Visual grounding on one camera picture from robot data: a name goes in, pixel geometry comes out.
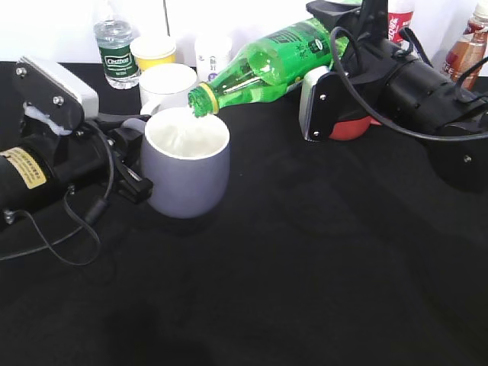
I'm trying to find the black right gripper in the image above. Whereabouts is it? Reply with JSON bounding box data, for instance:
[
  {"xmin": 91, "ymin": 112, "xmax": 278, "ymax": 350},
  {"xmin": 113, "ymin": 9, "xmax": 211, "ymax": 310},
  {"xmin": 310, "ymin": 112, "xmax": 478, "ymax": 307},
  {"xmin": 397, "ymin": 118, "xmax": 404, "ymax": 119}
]
[{"xmin": 306, "ymin": 0, "xmax": 408, "ymax": 103}]

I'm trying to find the yellow paper cup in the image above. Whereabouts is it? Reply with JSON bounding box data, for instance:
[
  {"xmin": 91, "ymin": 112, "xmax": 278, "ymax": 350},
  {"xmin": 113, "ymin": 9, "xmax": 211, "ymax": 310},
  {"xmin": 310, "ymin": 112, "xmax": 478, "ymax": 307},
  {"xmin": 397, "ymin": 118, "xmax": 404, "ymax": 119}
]
[{"xmin": 130, "ymin": 35, "xmax": 176, "ymax": 72}]

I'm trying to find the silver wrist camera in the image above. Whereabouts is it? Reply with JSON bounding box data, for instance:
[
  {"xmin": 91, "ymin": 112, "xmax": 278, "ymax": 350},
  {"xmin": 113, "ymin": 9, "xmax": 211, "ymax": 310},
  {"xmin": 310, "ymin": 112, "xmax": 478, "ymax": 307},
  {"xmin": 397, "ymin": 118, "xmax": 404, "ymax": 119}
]
[
  {"xmin": 299, "ymin": 66, "xmax": 355, "ymax": 142},
  {"xmin": 13, "ymin": 56, "xmax": 99, "ymax": 136}
]

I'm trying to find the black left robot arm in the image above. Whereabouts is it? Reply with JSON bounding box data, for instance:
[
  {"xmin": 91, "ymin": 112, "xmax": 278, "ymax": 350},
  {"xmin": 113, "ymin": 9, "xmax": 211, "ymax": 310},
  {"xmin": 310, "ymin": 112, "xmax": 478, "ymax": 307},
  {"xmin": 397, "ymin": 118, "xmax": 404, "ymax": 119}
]
[{"xmin": 1, "ymin": 114, "xmax": 153, "ymax": 225}]

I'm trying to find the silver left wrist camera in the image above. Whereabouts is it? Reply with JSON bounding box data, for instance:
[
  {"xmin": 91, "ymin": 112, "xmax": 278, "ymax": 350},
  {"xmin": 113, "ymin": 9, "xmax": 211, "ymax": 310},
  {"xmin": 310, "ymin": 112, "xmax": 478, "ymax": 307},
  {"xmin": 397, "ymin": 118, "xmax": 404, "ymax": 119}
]
[{"xmin": 13, "ymin": 56, "xmax": 99, "ymax": 136}]

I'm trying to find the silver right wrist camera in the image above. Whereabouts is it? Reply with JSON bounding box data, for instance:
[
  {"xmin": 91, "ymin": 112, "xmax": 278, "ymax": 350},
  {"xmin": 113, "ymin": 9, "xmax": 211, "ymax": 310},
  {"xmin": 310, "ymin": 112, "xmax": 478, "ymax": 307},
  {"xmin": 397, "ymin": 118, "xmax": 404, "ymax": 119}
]
[{"xmin": 299, "ymin": 66, "xmax": 355, "ymax": 142}]

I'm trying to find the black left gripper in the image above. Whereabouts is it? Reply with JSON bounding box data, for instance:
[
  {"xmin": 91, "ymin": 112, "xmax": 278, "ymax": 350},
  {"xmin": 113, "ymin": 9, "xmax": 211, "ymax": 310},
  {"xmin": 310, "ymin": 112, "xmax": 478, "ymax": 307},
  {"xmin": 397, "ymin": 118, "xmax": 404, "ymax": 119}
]
[{"xmin": 53, "ymin": 116, "xmax": 153, "ymax": 204}]

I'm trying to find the black left camera cable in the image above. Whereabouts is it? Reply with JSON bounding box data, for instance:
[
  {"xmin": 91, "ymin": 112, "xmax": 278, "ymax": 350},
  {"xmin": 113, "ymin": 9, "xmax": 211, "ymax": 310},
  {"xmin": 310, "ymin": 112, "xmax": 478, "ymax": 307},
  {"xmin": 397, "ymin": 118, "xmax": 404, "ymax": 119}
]
[{"xmin": 0, "ymin": 121, "xmax": 115, "ymax": 267}]

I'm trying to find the green plastic soda bottle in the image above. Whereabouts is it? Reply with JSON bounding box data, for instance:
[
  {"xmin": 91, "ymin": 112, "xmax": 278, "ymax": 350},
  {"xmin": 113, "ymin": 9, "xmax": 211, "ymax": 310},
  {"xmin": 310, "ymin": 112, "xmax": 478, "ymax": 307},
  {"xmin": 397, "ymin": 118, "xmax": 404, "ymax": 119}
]
[{"xmin": 188, "ymin": 18, "xmax": 333, "ymax": 117}]

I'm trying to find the black right camera cable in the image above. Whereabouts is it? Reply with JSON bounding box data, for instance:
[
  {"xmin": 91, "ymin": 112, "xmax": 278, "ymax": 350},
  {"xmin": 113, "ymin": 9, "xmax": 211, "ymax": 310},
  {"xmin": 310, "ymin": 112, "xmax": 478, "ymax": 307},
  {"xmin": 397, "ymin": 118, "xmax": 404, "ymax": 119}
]
[{"xmin": 329, "ymin": 25, "xmax": 488, "ymax": 143}]

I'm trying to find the brown tea drink bottle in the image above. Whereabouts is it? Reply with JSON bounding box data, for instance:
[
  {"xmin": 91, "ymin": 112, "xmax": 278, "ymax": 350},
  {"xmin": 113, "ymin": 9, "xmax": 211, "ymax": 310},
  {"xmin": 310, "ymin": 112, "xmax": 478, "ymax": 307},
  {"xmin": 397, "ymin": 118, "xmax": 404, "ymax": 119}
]
[{"xmin": 441, "ymin": 1, "xmax": 487, "ymax": 82}]

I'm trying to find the red label drink bottle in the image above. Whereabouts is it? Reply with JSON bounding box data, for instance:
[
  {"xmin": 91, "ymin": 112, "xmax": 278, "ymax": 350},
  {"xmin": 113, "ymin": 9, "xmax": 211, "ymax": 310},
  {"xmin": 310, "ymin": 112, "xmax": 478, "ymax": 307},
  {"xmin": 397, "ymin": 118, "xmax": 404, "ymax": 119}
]
[{"xmin": 387, "ymin": 0, "xmax": 415, "ymax": 44}]

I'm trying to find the white ceramic mug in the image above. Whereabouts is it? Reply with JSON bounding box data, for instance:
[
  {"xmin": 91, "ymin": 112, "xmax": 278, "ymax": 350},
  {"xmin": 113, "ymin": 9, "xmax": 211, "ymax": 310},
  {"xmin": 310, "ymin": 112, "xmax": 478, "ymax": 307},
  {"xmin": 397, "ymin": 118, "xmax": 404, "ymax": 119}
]
[{"xmin": 139, "ymin": 63, "xmax": 198, "ymax": 115}]

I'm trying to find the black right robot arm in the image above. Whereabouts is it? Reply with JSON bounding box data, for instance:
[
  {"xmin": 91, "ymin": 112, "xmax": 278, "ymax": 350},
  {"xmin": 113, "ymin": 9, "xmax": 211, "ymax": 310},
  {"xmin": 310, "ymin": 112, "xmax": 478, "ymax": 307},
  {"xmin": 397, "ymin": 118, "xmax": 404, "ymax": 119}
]
[{"xmin": 299, "ymin": 1, "xmax": 487, "ymax": 193}]

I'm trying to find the black table mat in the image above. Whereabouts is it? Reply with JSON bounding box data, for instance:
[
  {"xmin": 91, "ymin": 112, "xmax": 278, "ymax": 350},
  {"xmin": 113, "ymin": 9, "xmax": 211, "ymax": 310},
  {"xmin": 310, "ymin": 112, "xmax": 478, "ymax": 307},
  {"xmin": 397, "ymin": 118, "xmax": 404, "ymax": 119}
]
[{"xmin": 1, "ymin": 92, "xmax": 487, "ymax": 365}]

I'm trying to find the clear Cestbon water bottle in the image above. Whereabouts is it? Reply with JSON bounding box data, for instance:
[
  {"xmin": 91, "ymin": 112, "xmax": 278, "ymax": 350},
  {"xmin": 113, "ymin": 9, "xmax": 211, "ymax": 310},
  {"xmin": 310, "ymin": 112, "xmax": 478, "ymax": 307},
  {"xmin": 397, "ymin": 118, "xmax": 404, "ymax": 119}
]
[{"xmin": 92, "ymin": 1, "xmax": 140, "ymax": 90}]

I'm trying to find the small white plastic bottle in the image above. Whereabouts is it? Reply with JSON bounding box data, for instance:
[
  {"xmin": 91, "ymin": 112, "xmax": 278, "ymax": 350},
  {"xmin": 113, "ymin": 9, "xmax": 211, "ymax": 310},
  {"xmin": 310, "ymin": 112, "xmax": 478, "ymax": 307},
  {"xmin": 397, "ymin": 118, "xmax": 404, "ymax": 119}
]
[{"xmin": 194, "ymin": 34, "xmax": 233, "ymax": 82}]

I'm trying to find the grey ceramic mug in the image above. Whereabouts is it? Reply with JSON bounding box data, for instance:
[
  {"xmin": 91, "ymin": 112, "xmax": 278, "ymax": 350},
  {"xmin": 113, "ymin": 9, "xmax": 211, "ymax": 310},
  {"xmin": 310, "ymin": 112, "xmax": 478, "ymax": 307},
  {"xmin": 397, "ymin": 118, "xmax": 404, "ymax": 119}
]
[{"xmin": 122, "ymin": 107, "xmax": 230, "ymax": 219}]

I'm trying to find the black camera cable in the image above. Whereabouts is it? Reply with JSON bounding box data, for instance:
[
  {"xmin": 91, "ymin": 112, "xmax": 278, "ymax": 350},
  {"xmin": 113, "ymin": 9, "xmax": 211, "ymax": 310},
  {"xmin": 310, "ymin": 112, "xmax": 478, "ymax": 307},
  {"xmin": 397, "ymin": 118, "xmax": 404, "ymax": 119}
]
[
  {"xmin": 329, "ymin": 25, "xmax": 488, "ymax": 143},
  {"xmin": 0, "ymin": 121, "xmax": 115, "ymax": 267}
]

